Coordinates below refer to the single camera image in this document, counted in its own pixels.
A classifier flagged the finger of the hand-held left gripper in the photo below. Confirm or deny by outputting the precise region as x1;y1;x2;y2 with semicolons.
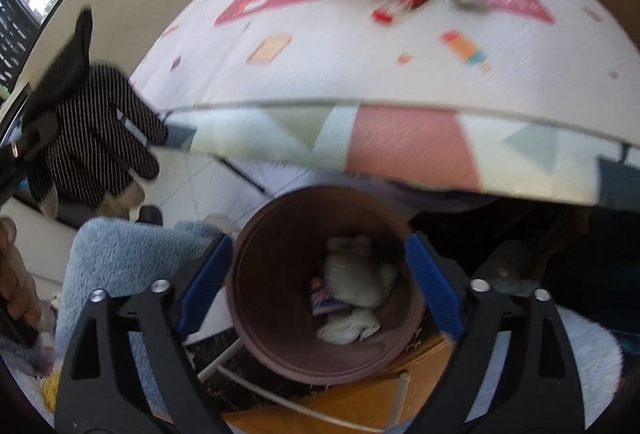
0;109;63;167

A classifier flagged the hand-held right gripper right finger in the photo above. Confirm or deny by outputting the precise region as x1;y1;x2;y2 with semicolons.
404;232;587;434

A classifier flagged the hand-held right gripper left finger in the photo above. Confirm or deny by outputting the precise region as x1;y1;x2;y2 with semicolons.
54;234;236;434

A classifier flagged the black striped glove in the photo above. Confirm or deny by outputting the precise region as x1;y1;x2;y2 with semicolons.
22;7;169;218

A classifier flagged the white tissue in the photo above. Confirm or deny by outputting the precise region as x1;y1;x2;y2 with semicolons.
317;309;382;345

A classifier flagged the brown round bin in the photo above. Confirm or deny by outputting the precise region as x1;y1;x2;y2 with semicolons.
225;187;429;387

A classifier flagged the blue cardboard box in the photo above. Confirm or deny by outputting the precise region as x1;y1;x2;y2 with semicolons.
307;277;347;318

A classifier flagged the red packet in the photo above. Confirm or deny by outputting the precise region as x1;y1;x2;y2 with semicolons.
371;0;437;24

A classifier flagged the person's left hand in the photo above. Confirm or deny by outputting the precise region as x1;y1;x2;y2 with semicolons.
0;217;44;322

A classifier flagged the person's left leg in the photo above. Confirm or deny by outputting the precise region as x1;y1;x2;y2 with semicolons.
52;217;236;420

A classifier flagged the person's leg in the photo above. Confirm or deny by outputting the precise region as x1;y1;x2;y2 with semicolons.
545;304;627;434
52;217;236;420

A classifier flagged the black folding table leg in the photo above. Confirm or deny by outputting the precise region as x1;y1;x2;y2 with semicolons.
215;154;269;195

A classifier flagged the wooden board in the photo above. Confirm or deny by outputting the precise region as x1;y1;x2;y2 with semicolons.
220;329;457;434

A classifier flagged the person's right leg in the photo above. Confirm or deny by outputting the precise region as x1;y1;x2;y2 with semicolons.
545;304;627;434

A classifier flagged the printed tablecloth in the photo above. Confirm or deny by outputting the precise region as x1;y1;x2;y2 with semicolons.
127;0;640;207

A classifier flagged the white metal tube frame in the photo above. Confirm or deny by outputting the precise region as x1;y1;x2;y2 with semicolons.
197;339;411;434

